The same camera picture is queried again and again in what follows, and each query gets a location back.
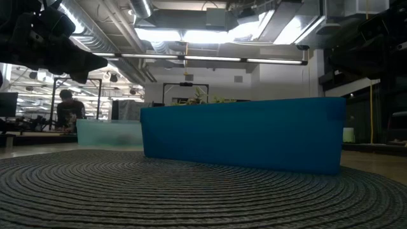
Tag grey round woven placemat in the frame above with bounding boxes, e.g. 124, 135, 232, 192
0, 149, 407, 229

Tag person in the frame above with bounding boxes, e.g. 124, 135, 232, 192
56, 89, 86, 133

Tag black computer monitor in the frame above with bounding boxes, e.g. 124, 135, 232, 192
0, 92, 19, 118

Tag background workbench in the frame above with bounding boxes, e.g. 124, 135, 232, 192
0, 125, 78, 146

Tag white cylindrical container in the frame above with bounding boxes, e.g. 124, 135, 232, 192
343, 127, 356, 143

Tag small green potted plant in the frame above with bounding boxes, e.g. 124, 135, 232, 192
170, 87, 238, 106

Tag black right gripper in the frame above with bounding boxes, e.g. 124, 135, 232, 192
329, 34, 407, 81

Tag black background rig frame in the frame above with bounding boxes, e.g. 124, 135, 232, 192
162, 82, 210, 104
50, 77, 103, 128

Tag long ceiling light bar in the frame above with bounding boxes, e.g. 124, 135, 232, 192
92, 52, 308, 66

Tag grey cover sheet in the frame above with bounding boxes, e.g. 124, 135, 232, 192
111, 99, 153, 121

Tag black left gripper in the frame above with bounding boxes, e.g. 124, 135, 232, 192
0, 14, 108, 84

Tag teal plastic bin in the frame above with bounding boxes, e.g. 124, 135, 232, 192
76, 119, 144, 148

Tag large silver spiral duct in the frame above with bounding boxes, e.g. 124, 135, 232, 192
60, 0, 147, 84

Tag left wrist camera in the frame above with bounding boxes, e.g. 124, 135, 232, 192
41, 8, 76, 38

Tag dark blue plastic bin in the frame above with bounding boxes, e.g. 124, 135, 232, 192
139, 97, 347, 176

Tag small silver spiral duct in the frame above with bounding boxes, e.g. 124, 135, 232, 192
128, 0, 153, 19

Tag grey ceiling unit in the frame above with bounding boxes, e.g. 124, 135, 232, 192
205, 8, 230, 28

